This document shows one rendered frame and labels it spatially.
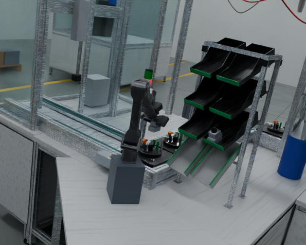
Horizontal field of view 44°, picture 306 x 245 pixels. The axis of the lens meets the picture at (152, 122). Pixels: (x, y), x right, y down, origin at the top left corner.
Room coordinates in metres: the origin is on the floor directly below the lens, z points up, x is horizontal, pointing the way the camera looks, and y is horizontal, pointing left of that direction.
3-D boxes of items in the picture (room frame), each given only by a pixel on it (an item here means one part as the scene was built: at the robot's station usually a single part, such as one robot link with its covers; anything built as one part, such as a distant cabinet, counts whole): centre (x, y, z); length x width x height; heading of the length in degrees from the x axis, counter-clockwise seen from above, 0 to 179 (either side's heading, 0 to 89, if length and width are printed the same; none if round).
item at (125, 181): (1.69, 0.09, 0.96); 0.14 x 0.14 x 0.20; 20
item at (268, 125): (2.99, -1.00, 1.01); 0.24 x 0.24 x 0.13; 55
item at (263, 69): (1.94, -0.38, 1.26); 0.36 x 0.21 x 0.80; 55
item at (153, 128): (2.06, -0.02, 1.15); 0.08 x 0.04 x 0.07; 147
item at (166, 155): (2.05, -0.01, 0.96); 0.24 x 0.24 x 0.02; 55
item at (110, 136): (2.24, 0.22, 0.91); 0.84 x 0.28 x 0.10; 55
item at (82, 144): (2.08, 0.30, 0.91); 0.89 x 0.06 x 0.11; 55
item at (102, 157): (1.92, 0.18, 0.93); 0.21 x 0.07 x 0.06; 55
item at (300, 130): (2.36, -0.96, 1.32); 0.14 x 0.14 x 0.38
